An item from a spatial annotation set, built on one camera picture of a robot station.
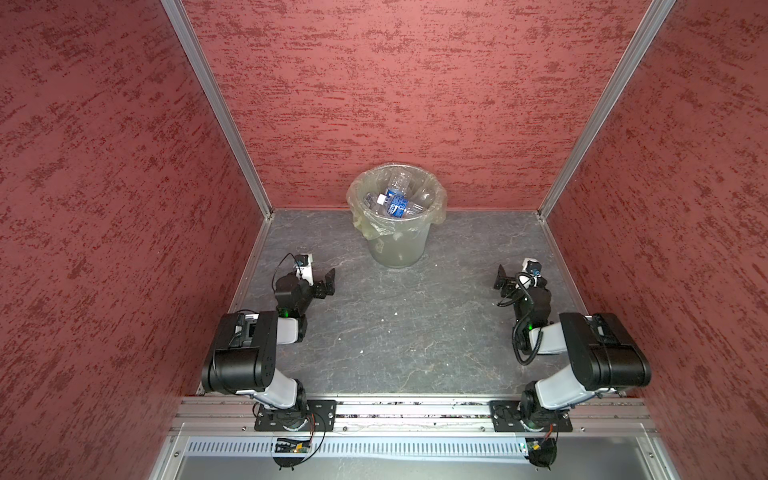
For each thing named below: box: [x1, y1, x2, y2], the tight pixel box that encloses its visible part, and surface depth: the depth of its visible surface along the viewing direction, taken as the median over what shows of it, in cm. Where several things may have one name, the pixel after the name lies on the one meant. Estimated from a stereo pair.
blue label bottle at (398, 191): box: [386, 172, 412, 208], surface depth 94 cm
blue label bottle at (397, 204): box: [377, 187, 427, 218], surface depth 89 cm
